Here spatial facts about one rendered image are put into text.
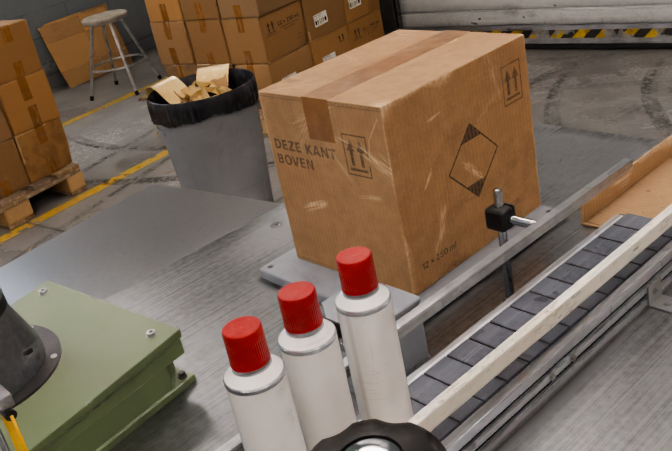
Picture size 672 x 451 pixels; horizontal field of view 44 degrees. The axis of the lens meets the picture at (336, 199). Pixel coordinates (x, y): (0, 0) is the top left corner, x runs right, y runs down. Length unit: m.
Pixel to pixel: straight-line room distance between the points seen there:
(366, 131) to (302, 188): 0.19
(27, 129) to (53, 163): 0.22
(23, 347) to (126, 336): 0.12
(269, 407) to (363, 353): 0.12
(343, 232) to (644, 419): 0.47
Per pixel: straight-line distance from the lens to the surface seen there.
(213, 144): 3.21
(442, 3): 5.45
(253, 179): 3.32
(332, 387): 0.73
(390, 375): 0.78
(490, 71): 1.15
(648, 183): 1.39
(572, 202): 1.05
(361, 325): 0.74
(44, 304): 1.21
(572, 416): 0.92
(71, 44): 6.97
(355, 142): 1.05
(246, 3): 4.34
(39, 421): 1.00
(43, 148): 4.35
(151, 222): 1.59
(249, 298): 1.23
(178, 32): 4.76
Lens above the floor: 1.43
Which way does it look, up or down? 24 degrees down
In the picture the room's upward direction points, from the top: 12 degrees counter-clockwise
